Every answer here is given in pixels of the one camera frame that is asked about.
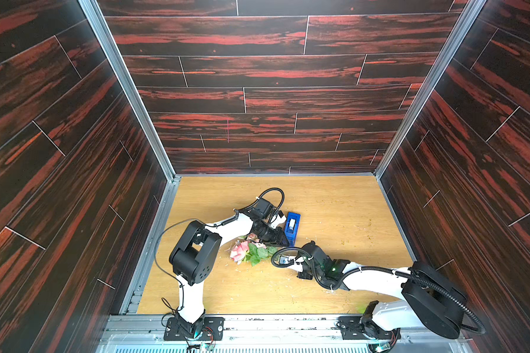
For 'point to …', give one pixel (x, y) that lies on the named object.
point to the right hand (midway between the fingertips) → (298, 253)
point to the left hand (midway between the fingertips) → (287, 245)
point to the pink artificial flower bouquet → (248, 248)
